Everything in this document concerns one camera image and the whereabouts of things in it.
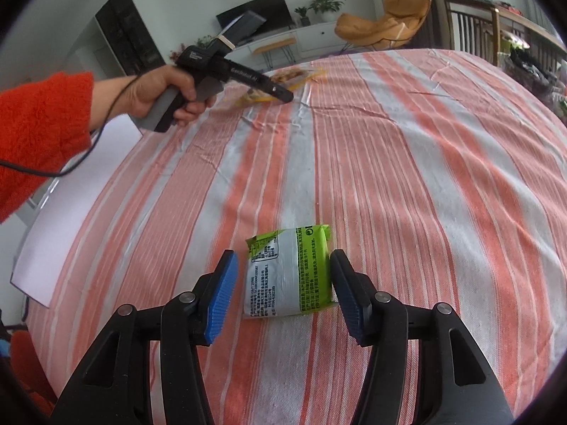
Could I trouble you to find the large white cardboard box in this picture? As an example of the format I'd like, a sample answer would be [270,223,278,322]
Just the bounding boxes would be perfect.
[10,113,145,308]

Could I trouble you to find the yellow edged pastry packet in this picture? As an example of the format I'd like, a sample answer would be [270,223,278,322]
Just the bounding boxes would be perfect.
[270,66,325,86]

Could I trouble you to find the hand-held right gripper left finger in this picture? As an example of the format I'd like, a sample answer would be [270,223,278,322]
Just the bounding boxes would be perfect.
[51,249,240,425]

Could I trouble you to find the white television cabinet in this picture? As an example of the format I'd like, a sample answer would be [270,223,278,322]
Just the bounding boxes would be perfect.
[235,20,350,65]

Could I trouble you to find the large potted green plant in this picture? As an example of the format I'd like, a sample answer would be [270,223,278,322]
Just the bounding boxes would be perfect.
[305,0,346,23]

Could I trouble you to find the small wooden bench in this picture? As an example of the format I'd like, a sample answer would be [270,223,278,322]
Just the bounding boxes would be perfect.
[253,38,297,72]

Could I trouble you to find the red chair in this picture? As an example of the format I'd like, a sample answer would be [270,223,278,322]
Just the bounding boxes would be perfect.
[9,330,58,417]

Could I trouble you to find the tall dark display cabinet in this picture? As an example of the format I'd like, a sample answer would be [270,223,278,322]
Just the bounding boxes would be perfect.
[95,0,168,78]

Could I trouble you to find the black cable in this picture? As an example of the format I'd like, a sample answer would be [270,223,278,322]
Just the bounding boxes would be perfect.
[0,75,138,178]

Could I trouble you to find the green white snack packet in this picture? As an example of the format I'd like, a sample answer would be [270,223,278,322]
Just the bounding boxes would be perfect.
[242,223,339,319]

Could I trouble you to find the person's left forearm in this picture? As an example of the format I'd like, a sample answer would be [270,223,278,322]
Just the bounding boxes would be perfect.
[0,72,138,224]

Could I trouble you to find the black flat television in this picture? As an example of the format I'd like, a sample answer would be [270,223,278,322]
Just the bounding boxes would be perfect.
[215,0,294,34]

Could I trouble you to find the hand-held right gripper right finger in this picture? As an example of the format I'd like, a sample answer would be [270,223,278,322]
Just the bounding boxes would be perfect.
[329,249,517,425]

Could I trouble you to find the person's left hand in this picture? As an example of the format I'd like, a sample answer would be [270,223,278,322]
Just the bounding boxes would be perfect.
[119,64,216,127]

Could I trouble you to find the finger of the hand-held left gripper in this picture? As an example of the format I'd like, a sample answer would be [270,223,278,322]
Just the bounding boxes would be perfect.
[254,80,295,103]

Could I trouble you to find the orange lounge chair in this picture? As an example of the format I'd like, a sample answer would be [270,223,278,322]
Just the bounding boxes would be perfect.
[334,0,432,51]

